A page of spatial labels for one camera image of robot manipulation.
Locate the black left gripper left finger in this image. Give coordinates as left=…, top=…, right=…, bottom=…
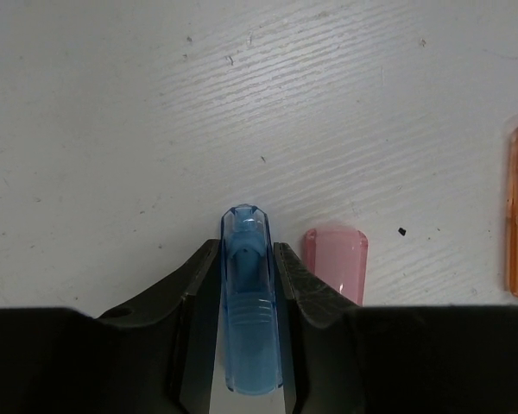
left=0, top=240, right=219, bottom=413

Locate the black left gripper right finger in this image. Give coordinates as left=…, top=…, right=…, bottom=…
left=273, top=243, right=518, bottom=413

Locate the blue highlighter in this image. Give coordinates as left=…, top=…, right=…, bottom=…
left=220, top=204, right=283, bottom=396

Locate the pink highlighter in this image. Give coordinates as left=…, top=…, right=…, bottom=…
left=302, top=225, right=369, bottom=305

